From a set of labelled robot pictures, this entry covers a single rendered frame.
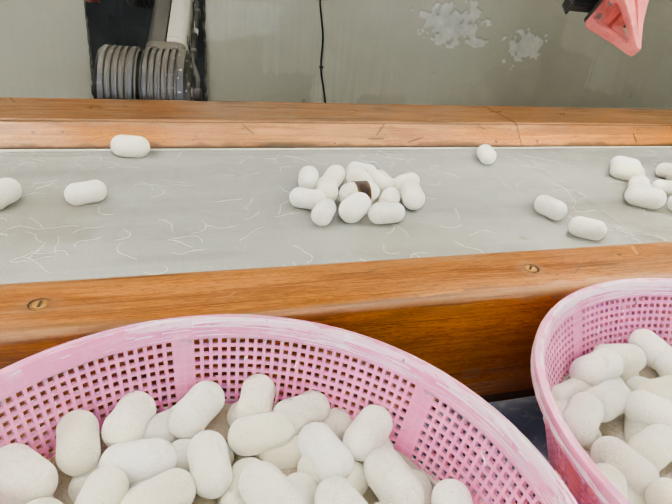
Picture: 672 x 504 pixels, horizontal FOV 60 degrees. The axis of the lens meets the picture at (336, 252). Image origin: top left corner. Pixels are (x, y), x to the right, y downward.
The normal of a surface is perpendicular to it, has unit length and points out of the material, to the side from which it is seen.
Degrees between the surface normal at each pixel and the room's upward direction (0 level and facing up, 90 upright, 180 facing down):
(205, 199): 0
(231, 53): 90
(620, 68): 90
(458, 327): 90
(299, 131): 45
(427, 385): 74
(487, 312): 90
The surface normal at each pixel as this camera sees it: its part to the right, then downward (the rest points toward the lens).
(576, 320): 0.64, 0.11
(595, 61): -0.95, 0.07
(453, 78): 0.30, 0.47
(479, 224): 0.09, -0.88
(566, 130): 0.26, -0.29
